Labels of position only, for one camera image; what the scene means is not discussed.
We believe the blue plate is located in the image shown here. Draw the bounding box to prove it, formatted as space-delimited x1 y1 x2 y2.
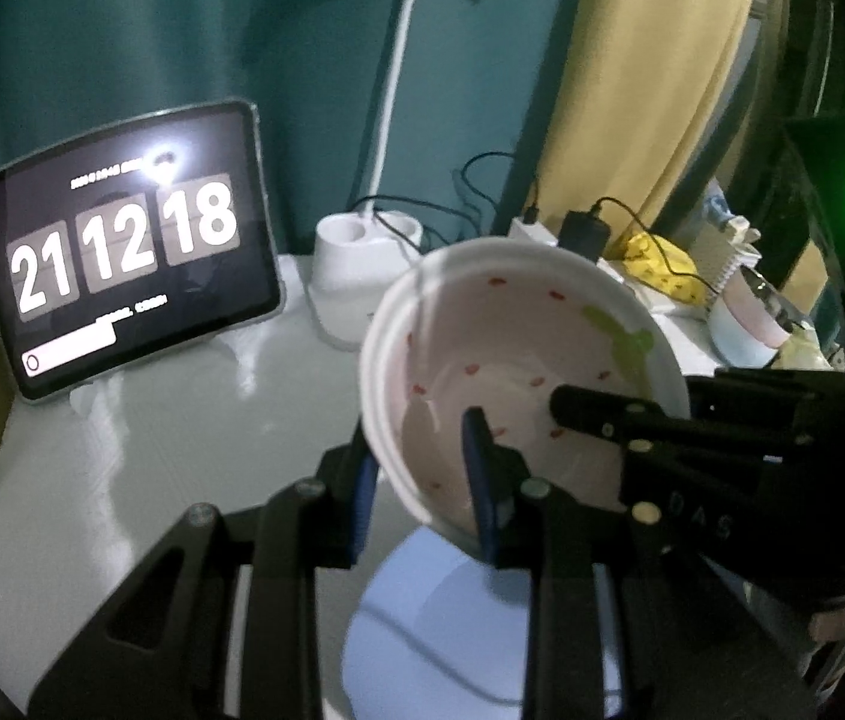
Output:
341 523 626 720

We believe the teal curtain left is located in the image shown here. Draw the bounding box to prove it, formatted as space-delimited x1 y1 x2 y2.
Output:
0 0 578 254

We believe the black charging cable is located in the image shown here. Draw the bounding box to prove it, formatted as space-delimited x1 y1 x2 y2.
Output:
590 195 728 298

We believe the yellow curtain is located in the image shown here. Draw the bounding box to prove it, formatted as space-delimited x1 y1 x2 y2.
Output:
538 0 753 229

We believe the pink strawberry bowl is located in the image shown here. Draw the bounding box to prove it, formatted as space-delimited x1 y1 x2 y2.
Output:
359 238 690 554

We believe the pink bowl in stack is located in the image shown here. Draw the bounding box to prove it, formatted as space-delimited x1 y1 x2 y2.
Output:
721 286 790 349

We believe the yellow snack bag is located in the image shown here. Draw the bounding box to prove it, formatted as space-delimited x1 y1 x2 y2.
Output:
608 232 707 307

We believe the yellow tissue box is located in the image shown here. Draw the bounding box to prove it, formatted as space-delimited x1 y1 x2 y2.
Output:
770 327 832 371

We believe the white desk lamp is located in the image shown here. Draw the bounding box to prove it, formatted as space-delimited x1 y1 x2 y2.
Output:
306 0 424 349

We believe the white tablecloth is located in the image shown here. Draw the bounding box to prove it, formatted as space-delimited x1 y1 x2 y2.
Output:
0 255 359 709

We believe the white perforated basket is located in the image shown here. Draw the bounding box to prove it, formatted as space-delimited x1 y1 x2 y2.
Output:
689 216 762 304

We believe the black power adapter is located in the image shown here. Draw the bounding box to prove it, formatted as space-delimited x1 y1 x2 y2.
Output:
557 210 611 263

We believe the light blue bowl in stack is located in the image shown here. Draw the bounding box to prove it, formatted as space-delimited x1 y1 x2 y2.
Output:
707 301 778 369

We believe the tablet showing clock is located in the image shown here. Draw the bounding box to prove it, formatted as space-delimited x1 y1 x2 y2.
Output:
0 99 285 401

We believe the white phone charger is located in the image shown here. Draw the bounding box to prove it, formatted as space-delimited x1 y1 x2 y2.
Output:
507 216 557 247

